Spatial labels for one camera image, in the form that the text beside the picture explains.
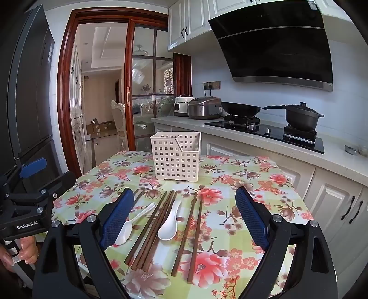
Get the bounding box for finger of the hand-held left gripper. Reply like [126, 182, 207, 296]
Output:
[18, 158, 48, 179]
[43, 171, 77, 199]

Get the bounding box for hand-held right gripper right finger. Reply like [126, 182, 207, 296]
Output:
[235, 186, 338, 299]

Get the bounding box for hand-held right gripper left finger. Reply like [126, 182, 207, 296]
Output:
[32, 187, 135, 299]

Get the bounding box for white long-handled plastic spoon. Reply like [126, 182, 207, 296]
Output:
[113, 202, 156, 246]

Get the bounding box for white ceramic soup spoon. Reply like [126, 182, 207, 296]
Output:
[158, 199, 183, 241]

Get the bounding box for white perforated plastic basket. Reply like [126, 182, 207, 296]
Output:
[150, 132, 201, 182]

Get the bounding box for person's left hand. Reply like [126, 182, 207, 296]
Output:
[0, 236, 39, 273]

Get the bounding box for floral checked tablecloth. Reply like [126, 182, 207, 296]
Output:
[50, 151, 314, 299]

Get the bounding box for dark grey refrigerator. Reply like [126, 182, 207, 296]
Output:
[0, 4, 75, 184]

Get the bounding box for cardboard boxes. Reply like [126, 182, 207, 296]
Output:
[86, 119, 115, 135]

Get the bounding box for white ornate chair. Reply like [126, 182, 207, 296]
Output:
[111, 99, 128, 151]

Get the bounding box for black glass gas stove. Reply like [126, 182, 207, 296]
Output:
[205, 113, 325, 154]

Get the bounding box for white hallway cabinets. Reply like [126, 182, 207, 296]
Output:
[70, 43, 87, 173]

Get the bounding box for black wok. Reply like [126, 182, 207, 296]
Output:
[221, 101, 288, 118]

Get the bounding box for black lidded pot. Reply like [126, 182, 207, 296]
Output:
[285, 102, 325, 130]

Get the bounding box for white stone countertop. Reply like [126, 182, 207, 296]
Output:
[151, 115, 368, 173]

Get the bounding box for silver rice cooker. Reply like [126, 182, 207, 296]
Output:
[187, 97, 223, 120]

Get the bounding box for wooden sliding glass door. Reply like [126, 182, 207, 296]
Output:
[124, 20, 175, 152]

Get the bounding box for white rice cooker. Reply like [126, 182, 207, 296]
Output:
[174, 94, 194, 117]

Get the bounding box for black glass range hood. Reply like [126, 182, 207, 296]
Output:
[207, 0, 334, 92]

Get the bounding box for white upper kitchen cabinets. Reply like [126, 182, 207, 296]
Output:
[167, 0, 354, 52]

